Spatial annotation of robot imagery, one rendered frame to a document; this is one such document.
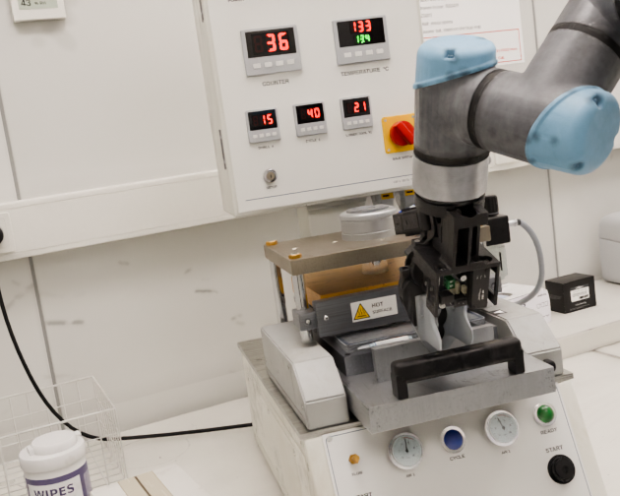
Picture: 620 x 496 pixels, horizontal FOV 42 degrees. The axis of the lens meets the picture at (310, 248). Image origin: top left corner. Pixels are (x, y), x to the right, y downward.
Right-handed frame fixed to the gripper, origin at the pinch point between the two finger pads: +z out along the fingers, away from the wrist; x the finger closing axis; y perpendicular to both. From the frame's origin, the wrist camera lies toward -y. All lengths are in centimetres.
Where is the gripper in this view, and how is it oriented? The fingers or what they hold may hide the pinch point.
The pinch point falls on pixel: (435, 342)
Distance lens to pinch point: 95.7
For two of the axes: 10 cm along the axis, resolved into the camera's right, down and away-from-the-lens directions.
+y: 2.7, 4.4, -8.5
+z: 0.4, 8.8, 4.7
